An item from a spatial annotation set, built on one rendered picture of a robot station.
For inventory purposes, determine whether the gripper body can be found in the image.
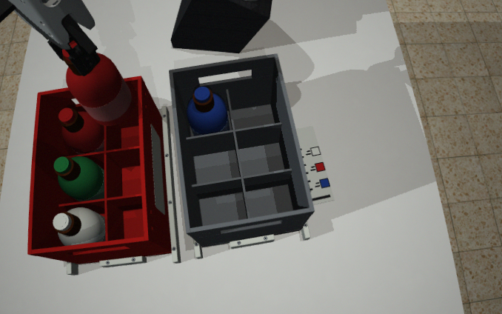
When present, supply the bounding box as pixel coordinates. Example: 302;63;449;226
8;0;95;50

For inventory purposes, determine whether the green bottle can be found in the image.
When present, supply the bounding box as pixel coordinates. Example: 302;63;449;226
53;156;104;201

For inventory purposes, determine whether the red bottle crate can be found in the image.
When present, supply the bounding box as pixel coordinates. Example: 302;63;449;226
27;76;172;264

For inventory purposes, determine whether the blue bottle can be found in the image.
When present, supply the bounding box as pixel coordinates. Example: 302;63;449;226
187;87;230;136

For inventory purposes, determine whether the white paper pick list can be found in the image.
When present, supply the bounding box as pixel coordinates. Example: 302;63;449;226
296;126;334;205

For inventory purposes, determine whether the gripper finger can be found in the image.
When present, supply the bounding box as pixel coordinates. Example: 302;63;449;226
47;40;63;61
61;14;101;76

